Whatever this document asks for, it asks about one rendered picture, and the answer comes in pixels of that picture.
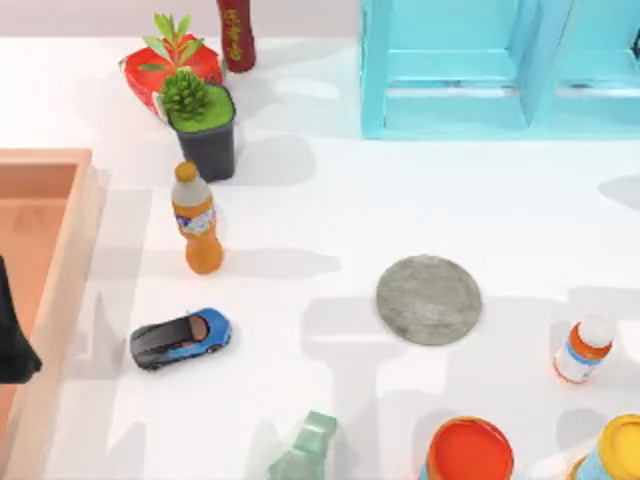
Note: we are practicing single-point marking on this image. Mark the black plant pot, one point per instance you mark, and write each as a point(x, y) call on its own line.
point(207, 142)

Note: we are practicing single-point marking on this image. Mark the shallow salmon-coloured box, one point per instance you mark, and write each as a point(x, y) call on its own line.
point(50, 225)

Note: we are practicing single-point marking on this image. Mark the orange lidded can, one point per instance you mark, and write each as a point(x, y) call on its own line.
point(470, 452)

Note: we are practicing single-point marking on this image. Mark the yellow lidded blue can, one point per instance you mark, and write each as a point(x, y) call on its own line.
point(617, 450)

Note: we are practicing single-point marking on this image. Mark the round grey coaster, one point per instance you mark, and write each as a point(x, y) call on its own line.
point(428, 300)

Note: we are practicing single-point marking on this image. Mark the red plant pot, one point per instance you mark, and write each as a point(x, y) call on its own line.
point(145, 75)

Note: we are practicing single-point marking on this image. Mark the blue and grey toy car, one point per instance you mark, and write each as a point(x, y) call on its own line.
point(170, 340)

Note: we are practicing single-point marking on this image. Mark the dark red bottle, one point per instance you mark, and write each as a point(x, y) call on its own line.
point(237, 40)

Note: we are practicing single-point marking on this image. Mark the white and orange small bottle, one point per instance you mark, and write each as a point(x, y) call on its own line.
point(582, 350)

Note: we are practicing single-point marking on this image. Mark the light blue rack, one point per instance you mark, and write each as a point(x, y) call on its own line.
point(450, 110)

